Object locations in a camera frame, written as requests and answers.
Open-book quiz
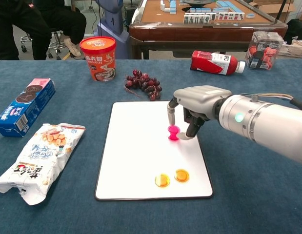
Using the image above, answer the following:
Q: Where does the bunch of dark red grapes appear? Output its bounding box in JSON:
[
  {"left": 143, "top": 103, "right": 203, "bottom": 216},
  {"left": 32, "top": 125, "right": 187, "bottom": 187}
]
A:
[{"left": 123, "top": 69, "right": 163, "bottom": 102}]

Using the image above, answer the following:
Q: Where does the orange instant noodle cup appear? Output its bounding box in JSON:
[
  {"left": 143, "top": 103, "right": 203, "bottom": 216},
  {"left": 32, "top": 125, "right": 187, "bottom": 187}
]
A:
[{"left": 79, "top": 36, "right": 117, "bottom": 82}]

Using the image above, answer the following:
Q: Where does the blue table cloth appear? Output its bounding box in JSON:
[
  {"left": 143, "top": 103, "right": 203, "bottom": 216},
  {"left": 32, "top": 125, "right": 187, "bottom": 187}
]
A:
[{"left": 0, "top": 59, "right": 302, "bottom": 234}]

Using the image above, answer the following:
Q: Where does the stack of blue white tiles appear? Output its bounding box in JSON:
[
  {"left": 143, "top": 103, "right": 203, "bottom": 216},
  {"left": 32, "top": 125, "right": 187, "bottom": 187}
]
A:
[{"left": 160, "top": 0, "right": 177, "bottom": 15}]

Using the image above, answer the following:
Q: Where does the black bag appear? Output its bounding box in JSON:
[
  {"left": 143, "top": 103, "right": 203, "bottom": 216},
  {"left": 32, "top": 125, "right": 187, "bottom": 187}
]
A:
[{"left": 284, "top": 19, "right": 302, "bottom": 46}]

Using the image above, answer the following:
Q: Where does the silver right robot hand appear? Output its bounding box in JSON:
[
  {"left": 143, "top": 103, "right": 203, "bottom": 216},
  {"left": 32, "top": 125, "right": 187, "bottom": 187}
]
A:
[{"left": 167, "top": 85, "right": 232, "bottom": 141}]

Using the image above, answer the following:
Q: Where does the orange disc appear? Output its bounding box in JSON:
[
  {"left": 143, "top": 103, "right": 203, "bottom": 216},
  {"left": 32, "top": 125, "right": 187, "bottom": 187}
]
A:
[
  {"left": 154, "top": 173, "right": 171, "bottom": 188},
  {"left": 174, "top": 169, "right": 190, "bottom": 182}
]

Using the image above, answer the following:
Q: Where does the blue grey machine base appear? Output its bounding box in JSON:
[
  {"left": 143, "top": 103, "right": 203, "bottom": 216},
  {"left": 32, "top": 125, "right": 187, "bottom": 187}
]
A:
[{"left": 97, "top": 0, "right": 132, "bottom": 60}]

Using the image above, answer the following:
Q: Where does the blue cookie box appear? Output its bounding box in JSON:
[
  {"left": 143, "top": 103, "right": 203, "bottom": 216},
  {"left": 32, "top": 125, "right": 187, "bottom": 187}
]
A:
[{"left": 0, "top": 78, "right": 57, "bottom": 138}]

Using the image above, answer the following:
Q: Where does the row of red-faced mahjong tiles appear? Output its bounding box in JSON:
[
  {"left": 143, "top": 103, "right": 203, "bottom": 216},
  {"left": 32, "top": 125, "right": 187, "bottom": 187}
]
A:
[{"left": 217, "top": 12, "right": 245, "bottom": 21}]

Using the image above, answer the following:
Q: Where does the chrome stool with black seat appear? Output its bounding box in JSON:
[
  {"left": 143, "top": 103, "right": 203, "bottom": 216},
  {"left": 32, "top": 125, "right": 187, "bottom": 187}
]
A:
[
  {"left": 47, "top": 31, "right": 68, "bottom": 60},
  {"left": 20, "top": 34, "right": 33, "bottom": 53}
]

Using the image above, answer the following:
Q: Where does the person in black trousers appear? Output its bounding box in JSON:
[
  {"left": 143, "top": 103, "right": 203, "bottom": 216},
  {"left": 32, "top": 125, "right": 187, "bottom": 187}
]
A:
[{"left": 0, "top": 0, "right": 53, "bottom": 60}]

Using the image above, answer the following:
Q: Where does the row of blue-backed mahjong tiles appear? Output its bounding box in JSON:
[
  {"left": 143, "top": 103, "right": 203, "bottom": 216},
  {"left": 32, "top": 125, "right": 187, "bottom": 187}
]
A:
[{"left": 189, "top": 7, "right": 229, "bottom": 14}]

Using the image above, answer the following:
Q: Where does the brown mahjong table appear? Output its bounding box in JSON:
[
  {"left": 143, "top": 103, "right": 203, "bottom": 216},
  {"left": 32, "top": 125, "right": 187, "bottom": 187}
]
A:
[{"left": 129, "top": 0, "right": 289, "bottom": 60}]

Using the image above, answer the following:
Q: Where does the white snack bag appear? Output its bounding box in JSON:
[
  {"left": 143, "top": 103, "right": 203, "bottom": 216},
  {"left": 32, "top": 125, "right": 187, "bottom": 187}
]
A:
[{"left": 0, "top": 123, "right": 86, "bottom": 206}]

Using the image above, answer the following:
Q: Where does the row of green-faced mahjong tiles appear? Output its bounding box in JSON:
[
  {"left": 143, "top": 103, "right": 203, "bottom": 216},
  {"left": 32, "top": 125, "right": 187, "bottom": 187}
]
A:
[{"left": 183, "top": 13, "right": 218, "bottom": 24}]

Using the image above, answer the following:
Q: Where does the red juice bottle white cap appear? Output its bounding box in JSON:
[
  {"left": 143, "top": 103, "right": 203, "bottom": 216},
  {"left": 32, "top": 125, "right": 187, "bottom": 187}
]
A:
[{"left": 190, "top": 50, "right": 246, "bottom": 76}]

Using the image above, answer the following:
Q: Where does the white plastic basket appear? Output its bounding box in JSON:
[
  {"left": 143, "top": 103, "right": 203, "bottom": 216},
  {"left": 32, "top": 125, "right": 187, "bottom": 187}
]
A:
[{"left": 279, "top": 40, "right": 302, "bottom": 59}]

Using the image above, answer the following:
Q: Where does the slanted row of blue tiles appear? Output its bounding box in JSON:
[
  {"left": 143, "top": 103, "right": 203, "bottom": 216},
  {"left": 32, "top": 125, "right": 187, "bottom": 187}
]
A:
[{"left": 215, "top": 0, "right": 243, "bottom": 13}]

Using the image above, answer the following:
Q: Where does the white rectangular board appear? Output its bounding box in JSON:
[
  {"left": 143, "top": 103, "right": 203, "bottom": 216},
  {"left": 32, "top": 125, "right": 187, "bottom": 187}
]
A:
[{"left": 94, "top": 100, "right": 214, "bottom": 201}]

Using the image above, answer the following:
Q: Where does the thin black pole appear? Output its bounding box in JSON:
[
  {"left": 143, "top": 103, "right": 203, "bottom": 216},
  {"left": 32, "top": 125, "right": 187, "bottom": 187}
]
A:
[{"left": 278, "top": 0, "right": 288, "bottom": 20}]

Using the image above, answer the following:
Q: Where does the clear box with red toy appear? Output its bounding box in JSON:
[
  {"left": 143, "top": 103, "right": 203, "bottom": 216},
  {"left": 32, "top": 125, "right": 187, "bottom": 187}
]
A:
[{"left": 244, "top": 31, "right": 284, "bottom": 71}]

